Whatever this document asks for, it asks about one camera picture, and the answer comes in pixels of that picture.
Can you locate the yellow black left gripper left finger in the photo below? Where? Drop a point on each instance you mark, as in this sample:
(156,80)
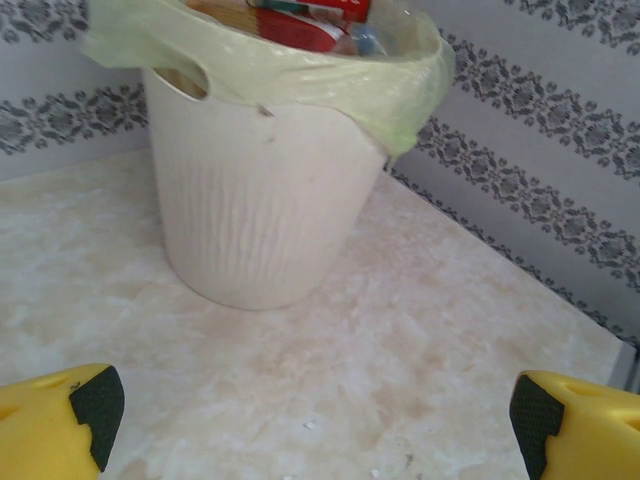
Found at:
(45,430)

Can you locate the cola bottle red label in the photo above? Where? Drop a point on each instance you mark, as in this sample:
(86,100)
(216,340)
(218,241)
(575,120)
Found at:
(340,6)

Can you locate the white plastic bin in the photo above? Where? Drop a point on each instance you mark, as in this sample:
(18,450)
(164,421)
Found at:
(260,200)

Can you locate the yellow-green bin liner bag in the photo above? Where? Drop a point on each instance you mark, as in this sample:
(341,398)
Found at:
(310,75)

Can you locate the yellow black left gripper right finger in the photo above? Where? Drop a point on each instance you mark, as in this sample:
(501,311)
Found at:
(585,435)

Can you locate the clear bottle blue purple print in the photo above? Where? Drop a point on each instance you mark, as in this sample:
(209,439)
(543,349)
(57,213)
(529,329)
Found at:
(367,37)

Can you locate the tea bottle red yellow label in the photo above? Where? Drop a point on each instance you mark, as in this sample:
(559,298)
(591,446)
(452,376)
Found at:
(295,32)

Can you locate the aluminium right side rail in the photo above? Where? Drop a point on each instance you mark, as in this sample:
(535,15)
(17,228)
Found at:
(631,370)

